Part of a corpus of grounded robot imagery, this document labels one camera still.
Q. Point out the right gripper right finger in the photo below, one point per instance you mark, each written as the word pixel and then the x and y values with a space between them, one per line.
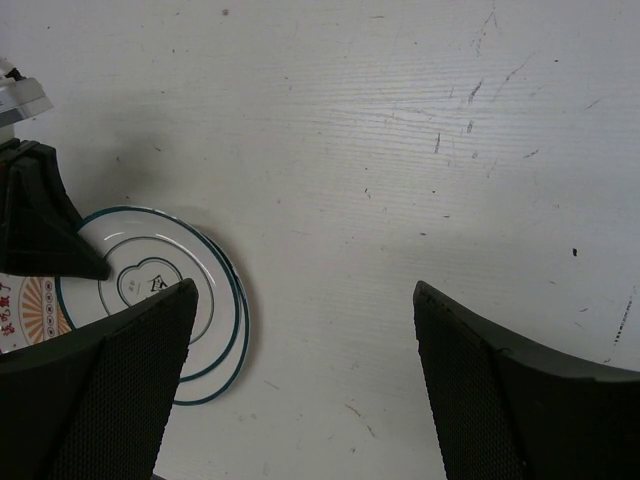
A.
pixel 507 407

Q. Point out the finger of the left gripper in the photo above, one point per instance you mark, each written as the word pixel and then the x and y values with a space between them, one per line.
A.
pixel 39 223

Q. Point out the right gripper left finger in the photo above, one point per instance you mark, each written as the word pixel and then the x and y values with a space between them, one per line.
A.
pixel 94 403

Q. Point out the orange sunburst pattern plate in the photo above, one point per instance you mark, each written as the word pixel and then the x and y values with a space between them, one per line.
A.
pixel 29 311

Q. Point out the white plate black lettering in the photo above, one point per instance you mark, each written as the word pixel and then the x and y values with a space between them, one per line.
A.
pixel 216 382

